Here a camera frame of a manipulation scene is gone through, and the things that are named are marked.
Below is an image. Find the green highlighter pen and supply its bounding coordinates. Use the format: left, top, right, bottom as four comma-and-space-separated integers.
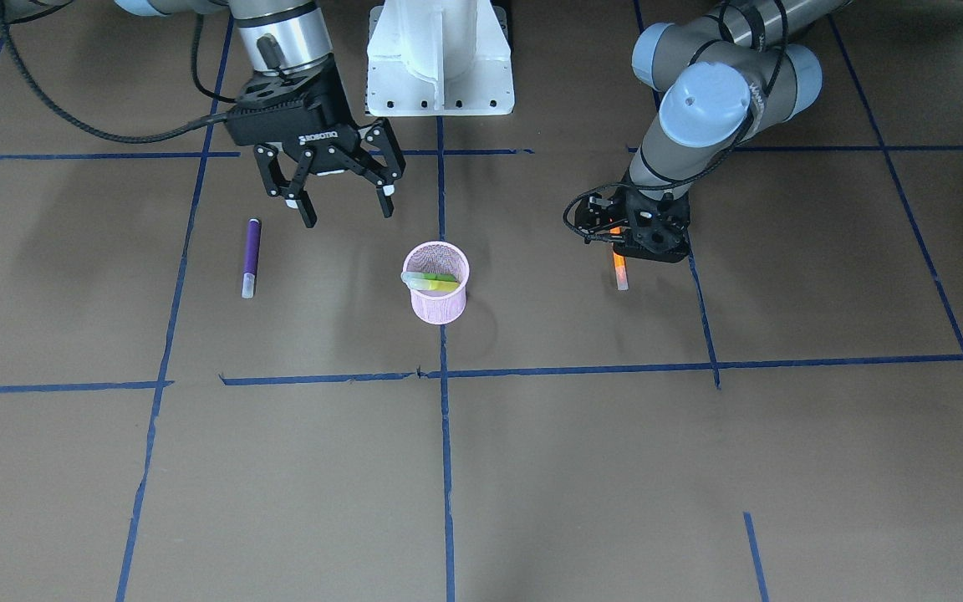
404, 272, 458, 283

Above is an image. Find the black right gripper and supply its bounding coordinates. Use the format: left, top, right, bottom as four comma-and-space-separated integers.
253, 64, 405, 228

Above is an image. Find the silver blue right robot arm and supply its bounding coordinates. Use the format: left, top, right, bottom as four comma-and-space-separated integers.
120, 1, 405, 227

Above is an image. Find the purple highlighter pen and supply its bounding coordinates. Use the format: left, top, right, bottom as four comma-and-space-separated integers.
241, 217, 262, 298

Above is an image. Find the black camera cable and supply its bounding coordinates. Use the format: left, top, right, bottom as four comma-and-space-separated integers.
563, 186, 641, 245
0, 0, 236, 145

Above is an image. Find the white pedestal column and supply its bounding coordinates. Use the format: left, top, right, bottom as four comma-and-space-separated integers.
364, 1, 516, 117

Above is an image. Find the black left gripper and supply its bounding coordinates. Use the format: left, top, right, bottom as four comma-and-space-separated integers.
612, 188, 690, 263

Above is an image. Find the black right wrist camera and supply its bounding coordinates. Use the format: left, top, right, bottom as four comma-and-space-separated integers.
225, 75, 324, 147

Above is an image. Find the pink mesh pen holder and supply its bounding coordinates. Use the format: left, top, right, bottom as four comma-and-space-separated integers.
400, 241, 470, 325

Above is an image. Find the orange highlighter pen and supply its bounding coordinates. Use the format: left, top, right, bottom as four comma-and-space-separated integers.
611, 243, 629, 291

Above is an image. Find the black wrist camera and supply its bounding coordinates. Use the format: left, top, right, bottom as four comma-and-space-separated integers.
225, 75, 324, 147
572, 195, 627, 245

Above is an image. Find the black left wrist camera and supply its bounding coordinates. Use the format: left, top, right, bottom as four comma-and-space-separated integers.
572, 195, 627, 245

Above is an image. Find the yellow highlighter pen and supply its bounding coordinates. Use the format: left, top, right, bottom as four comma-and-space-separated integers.
400, 271, 460, 293

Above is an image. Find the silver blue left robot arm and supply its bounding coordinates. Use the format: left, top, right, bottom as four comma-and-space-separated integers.
576, 1, 841, 263

